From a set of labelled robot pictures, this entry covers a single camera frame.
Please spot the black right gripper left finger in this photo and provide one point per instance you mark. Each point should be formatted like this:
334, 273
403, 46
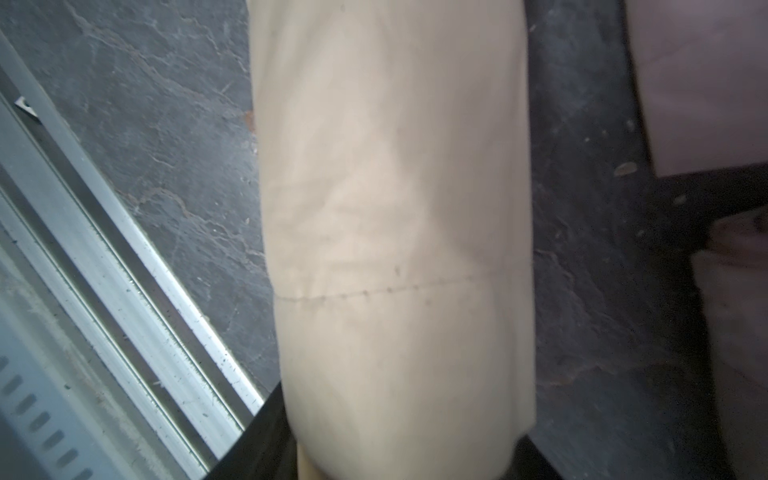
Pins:
265, 451

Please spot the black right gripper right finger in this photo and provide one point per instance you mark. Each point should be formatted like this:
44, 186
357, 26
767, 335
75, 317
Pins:
529, 463

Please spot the pink sleeved umbrella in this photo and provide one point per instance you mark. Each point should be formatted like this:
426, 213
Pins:
731, 276

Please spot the beige sleeve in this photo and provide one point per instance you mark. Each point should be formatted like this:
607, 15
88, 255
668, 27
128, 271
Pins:
396, 209

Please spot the beige sleeved umbrella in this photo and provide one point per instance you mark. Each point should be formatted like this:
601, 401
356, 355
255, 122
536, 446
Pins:
306, 469

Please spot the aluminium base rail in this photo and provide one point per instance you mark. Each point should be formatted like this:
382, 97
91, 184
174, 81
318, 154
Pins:
108, 368

